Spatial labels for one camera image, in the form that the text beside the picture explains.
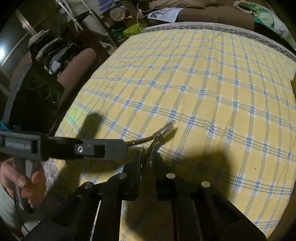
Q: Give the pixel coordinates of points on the metal nipper with clear cap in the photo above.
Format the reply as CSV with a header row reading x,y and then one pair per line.
x,y
142,140

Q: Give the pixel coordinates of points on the pile of clothes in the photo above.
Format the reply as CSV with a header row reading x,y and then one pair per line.
x,y
50,51

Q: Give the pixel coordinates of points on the white clothes rack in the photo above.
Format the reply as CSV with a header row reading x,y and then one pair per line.
x,y
92,20

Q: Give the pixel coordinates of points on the green floral pillow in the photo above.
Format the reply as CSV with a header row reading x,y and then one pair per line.
x,y
268,18

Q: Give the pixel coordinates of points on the printed paper sheet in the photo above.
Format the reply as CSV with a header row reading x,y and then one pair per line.
x,y
164,14

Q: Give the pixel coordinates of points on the beige blanket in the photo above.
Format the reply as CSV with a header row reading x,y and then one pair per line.
x,y
175,4

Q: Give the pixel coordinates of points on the person's left hand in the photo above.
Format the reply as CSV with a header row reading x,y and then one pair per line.
x,y
34,190

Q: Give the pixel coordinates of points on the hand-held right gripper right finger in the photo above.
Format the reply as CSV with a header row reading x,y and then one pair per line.
x,y
165,190

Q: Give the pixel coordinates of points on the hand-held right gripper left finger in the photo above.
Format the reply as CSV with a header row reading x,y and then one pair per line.
x,y
133,176

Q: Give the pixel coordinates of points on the green plastic bag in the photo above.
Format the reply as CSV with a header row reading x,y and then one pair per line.
x,y
134,30

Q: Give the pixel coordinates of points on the round tin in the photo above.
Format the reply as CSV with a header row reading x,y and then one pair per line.
x,y
118,14

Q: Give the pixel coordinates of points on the yellow plaid tablecloth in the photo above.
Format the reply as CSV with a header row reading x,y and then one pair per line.
x,y
196,92

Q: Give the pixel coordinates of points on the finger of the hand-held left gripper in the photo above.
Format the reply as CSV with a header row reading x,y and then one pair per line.
x,y
97,149

